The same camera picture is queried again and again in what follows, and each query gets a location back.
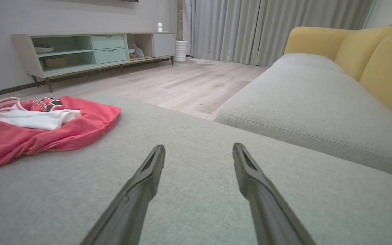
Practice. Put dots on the grey plush toy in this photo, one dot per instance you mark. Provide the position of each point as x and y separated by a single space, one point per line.
135 51

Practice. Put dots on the white ribbed cylinder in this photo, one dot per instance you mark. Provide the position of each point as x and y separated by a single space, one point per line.
181 51

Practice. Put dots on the small white figurine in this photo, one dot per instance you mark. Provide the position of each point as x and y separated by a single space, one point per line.
160 28

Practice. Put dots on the grey and yellow sofa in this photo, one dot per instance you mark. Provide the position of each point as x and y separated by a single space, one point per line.
199 204

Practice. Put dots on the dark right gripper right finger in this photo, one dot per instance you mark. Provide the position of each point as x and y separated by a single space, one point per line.
267 211

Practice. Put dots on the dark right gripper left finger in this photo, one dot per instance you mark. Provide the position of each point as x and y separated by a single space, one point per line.
131 211

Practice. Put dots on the grey pleated curtain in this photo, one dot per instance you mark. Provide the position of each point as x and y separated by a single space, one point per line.
250 27

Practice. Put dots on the grey sofa seat cushion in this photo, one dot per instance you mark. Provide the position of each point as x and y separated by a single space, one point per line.
311 102

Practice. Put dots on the green and beige tv cabinet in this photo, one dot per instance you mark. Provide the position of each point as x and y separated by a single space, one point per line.
111 56

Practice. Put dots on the brown box in cabinet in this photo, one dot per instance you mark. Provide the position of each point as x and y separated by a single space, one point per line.
54 62

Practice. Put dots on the black wall television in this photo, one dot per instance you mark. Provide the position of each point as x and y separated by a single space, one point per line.
129 0

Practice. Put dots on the stacked white bowls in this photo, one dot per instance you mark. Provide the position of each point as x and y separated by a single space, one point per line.
44 50

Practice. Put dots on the red garment with white stripe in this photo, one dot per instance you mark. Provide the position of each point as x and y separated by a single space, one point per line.
80 129

